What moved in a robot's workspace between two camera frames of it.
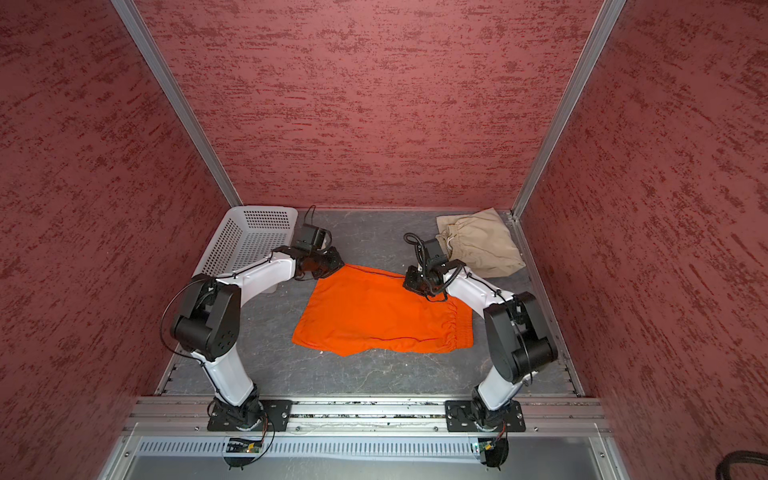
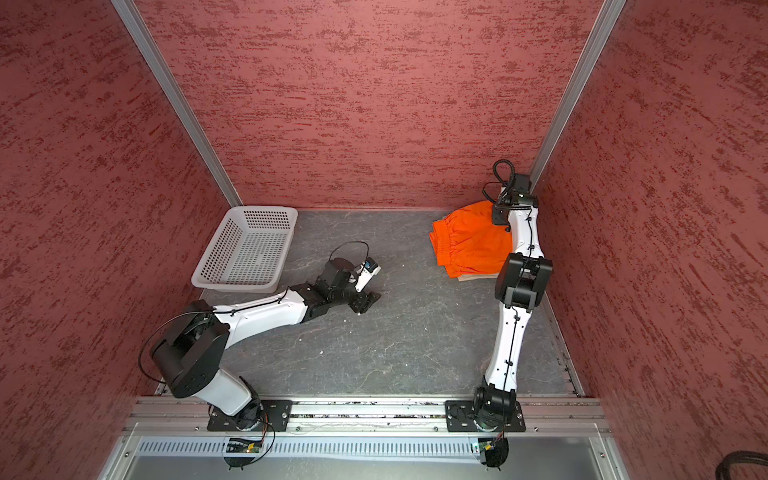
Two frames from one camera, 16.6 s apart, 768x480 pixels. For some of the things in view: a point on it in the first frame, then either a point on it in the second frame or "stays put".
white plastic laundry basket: x=248 y=234 stays put
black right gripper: x=410 y=282 → x=499 y=219
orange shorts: x=352 y=308 → x=467 y=241
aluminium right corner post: x=609 y=14 stays put
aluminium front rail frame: x=161 y=416 stays put
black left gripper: x=337 y=263 → x=363 y=301
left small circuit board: x=239 y=445 stays put
